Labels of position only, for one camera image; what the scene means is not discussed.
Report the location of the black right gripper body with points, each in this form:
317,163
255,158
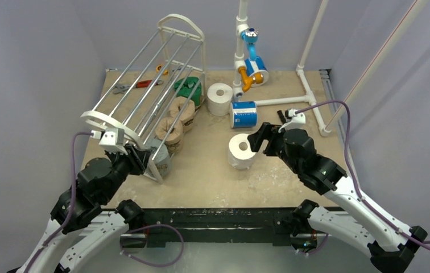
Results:
272,139

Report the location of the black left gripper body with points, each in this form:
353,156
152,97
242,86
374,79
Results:
130,162

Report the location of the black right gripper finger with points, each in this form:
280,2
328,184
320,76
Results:
255,141
268,129

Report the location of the unwrapped white paper roll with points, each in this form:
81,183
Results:
240,155

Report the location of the grey paper roll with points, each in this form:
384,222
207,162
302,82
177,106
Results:
162,159

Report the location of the blue white packaged roll front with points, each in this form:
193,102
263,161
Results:
243,114

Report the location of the blue white packaged roll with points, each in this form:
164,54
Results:
243,114
257,66

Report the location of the white metal shelf rack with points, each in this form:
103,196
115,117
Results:
178,43

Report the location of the blue white packaged roll back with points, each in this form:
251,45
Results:
257,66

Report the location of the green paper roll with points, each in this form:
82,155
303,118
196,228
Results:
185,87

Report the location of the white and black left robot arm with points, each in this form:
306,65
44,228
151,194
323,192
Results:
94,186

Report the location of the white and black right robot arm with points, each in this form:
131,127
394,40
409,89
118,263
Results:
389,243

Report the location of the black screwdriver tool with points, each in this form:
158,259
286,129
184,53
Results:
282,117

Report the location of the orange faucet valve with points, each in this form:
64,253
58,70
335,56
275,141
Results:
248,81

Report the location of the yellow tape measure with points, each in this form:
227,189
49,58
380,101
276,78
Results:
163,68

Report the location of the blue faucet valve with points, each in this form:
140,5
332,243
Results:
250,37

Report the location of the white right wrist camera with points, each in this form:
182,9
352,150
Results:
294,120

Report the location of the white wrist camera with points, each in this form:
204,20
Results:
111,140
294,120

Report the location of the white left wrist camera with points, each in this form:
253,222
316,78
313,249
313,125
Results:
111,140

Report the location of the red handled pliers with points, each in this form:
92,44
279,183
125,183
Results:
122,88

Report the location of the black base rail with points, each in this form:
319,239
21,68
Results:
277,226

